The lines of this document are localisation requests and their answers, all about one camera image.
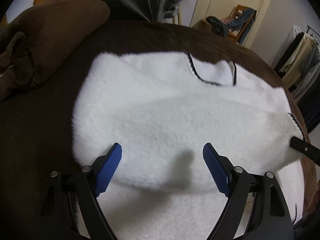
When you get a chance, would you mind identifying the folded brown plush blanket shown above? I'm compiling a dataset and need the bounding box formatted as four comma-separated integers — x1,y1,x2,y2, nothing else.
1,0,110,99

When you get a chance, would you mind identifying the wooden chair with clothes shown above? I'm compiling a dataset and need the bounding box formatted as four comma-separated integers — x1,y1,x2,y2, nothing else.
193,5,257,45

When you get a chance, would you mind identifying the white fuzzy cardigan black trim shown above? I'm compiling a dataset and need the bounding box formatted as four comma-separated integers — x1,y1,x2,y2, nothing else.
72,53,304,239

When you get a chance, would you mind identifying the clothes rack with garments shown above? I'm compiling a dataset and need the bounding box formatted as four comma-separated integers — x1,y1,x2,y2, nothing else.
272,26,319,132

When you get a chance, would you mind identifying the white side table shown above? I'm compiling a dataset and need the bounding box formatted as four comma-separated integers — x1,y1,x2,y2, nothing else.
178,0,212,27

